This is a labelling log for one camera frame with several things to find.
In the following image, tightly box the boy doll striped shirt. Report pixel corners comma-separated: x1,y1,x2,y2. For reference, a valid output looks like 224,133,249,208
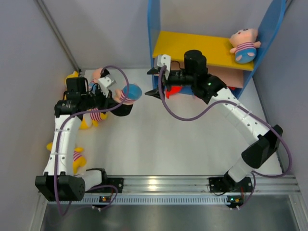
113,84,142,105

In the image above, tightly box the red shark plush toy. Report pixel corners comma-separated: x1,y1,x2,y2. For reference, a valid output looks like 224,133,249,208
165,86,182,99

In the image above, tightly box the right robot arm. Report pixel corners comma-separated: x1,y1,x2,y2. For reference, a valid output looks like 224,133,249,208
146,50,283,192

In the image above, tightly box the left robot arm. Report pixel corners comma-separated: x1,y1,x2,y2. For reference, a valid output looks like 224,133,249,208
35,76,132,203

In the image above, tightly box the blue yellow toy shelf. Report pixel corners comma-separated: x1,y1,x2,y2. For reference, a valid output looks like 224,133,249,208
147,0,286,98

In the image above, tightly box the yellow duck plush striped shirt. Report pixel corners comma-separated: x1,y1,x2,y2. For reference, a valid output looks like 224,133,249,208
79,108,108,129

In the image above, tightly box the yellow duck plush in corner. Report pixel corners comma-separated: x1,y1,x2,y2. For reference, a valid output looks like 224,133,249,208
65,71,79,82

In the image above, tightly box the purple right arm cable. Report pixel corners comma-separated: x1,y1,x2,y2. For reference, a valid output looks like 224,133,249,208
158,65,293,207

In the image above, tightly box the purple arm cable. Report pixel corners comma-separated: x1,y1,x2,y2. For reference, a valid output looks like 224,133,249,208
158,65,293,207
53,64,129,217

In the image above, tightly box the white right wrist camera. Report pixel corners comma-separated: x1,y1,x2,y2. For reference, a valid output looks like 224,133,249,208
154,54,171,71

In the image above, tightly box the yellow duck plush near rail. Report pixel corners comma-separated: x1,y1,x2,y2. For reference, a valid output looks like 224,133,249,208
43,142,87,176

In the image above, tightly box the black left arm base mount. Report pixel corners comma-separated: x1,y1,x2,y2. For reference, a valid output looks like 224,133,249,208
82,168,124,193

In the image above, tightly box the aluminium rail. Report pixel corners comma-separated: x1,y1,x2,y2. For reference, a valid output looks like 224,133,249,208
38,174,301,195

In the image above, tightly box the perforated grey cable duct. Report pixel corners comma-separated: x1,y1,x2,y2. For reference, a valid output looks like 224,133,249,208
47,193,244,205

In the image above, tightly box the metal corner post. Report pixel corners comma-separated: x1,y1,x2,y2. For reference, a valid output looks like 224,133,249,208
34,0,80,72

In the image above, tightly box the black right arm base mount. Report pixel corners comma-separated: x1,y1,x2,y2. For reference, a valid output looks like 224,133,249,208
208,173,253,195

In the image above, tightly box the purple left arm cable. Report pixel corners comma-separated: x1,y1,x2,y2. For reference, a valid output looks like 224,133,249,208
53,64,129,217

